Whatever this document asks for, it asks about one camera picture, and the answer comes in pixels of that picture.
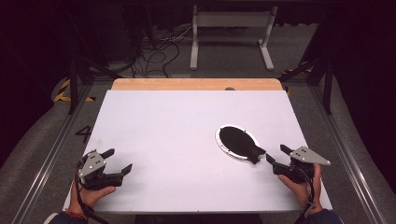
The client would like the white table board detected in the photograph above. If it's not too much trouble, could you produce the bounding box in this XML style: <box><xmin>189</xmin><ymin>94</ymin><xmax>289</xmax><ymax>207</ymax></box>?
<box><xmin>63</xmin><ymin>90</ymin><xmax>333</xmax><ymax>215</ymax></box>

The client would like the person's right hand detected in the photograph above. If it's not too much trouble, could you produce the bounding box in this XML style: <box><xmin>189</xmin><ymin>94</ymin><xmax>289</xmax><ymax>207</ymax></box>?
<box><xmin>277</xmin><ymin>162</ymin><xmax>323</xmax><ymax>210</ymax></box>

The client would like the person's left hand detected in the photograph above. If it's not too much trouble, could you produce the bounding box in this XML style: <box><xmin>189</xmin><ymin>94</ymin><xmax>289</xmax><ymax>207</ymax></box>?
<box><xmin>68</xmin><ymin>183</ymin><xmax>117</xmax><ymax>216</ymax></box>

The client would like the aluminium floor rail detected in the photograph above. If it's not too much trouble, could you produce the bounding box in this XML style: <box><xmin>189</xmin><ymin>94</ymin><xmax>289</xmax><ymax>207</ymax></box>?
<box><xmin>307</xmin><ymin>83</ymin><xmax>389</xmax><ymax>224</ymax></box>
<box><xmin>10</xmin><ymin>83</ymin><xmax>94</xmax><ymax>224</ymax></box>

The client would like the oval hand mirror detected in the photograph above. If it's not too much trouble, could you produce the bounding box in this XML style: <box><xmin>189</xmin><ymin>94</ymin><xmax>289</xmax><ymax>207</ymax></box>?
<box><xmin>214</xmin><ymin>124</ymin><xmax>267</xmax><ymax>165</ymax></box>

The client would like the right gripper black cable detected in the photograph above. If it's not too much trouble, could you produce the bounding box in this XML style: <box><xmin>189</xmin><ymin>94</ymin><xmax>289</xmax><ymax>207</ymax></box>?
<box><xmin>293</xmin><ymin>166</ymin><xmax>316</xmax><ymax>224</ymax></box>

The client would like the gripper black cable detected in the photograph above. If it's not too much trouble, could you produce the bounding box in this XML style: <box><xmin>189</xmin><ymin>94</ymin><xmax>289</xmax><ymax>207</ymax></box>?
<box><xmin>293</xmin><ymin>166</ymin><xmax>316</xmax><ymax>224</ymax></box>
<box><xmin>74</xmin><ymin>157</ymin><xmax>110</xmax><ymax>224</ymax></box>

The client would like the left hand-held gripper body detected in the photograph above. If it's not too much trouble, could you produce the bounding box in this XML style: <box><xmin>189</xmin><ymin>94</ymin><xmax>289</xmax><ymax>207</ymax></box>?
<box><xmin>78</xmin><ymin>149</ymin><xmax>125</xmax><ymax>191</ymax></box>

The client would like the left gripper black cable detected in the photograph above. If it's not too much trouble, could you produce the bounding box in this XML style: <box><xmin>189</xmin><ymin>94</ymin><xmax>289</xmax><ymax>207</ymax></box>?
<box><xmin>74</xmin><ymin>157</ymin><xmax>110</xmax><ymax>224</ymax></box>

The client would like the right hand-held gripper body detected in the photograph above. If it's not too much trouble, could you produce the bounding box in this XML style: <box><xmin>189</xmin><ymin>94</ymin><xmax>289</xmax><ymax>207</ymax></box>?
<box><xmin>273</xmin><ymin>146</ymin><xmax>332</xmax><ymax>185</ymax></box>

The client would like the tangle of black cables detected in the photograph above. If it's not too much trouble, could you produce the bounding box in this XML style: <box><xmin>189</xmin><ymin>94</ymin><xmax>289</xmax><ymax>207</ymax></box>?
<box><xmin>130</xmin><ymin>26</ymin><xmax>194</xmax><ymax>78</ymax></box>

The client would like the wooden table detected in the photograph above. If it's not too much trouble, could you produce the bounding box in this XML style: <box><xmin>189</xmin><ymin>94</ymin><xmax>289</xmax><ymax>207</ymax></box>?
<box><xmin>111</xmin><ymin>77</ymin><xmax>284</xmax><ymax>91</ymax></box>

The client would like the black metal stand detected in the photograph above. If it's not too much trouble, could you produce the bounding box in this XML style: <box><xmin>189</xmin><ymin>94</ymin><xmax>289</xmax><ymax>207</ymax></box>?
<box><xmin>278</xmin><ymin>55</ymin><xmax>335</xmax><ymax>116</ymax></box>
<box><xmin>66</xmin><ymin>46</ymin><xmax>124</xmax><ymax>115</ymax></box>

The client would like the white metal stand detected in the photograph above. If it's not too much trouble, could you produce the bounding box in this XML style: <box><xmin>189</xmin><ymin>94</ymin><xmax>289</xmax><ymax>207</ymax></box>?
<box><xmin>190</xmin><ymin>4</ymin><xmax>278</xmax><ymax>72</ymax></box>

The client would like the yellow black floor tape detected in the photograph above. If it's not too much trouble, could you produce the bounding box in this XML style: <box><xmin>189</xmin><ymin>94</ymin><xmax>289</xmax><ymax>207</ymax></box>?
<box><xmin>53</xmin><ymin>78</ymin><xmax>96</xmax><ymax>103</ymax></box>

